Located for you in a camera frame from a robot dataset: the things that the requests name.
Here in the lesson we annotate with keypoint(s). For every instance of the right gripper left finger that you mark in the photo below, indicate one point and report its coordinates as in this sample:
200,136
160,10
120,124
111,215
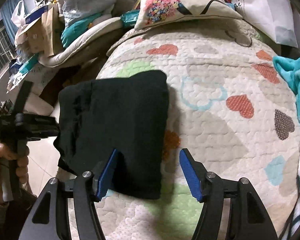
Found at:
49,217

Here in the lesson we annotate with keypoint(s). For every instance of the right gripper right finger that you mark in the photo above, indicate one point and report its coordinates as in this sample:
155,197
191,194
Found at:
248,217

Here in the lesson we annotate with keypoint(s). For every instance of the black pants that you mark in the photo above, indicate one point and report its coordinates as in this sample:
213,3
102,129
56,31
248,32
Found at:
124,114

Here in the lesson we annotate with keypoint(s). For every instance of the blue curtain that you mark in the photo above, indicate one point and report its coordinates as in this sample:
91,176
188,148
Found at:
6,13

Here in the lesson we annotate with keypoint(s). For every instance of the teal tissue pack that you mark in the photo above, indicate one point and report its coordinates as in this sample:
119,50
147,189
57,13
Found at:
129,18

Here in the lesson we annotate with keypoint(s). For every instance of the person left hand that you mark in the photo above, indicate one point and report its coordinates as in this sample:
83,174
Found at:
11,163

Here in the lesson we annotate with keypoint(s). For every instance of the floral lady print pillow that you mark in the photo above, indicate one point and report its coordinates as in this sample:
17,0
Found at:
159,12

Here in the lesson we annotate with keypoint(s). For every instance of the teal cloth bundle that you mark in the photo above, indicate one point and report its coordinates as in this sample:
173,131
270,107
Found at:
75,30

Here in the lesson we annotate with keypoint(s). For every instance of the clear plastic bag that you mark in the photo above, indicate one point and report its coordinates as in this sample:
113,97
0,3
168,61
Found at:
75,10

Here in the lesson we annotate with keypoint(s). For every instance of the beige padded cushion mat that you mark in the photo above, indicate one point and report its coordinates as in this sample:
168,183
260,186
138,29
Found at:
81,42

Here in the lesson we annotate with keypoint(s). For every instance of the heart pattern quilted bedspread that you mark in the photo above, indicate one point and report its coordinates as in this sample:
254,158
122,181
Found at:
227,106

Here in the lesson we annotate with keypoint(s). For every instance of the white paper shopping bag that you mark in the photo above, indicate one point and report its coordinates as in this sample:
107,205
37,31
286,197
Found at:
272,17

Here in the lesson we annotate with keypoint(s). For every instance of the brown cardboard box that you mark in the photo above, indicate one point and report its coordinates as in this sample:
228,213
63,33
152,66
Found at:
32,32

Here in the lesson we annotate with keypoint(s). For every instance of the white plastic bag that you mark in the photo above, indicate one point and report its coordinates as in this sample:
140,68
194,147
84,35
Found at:
18,15

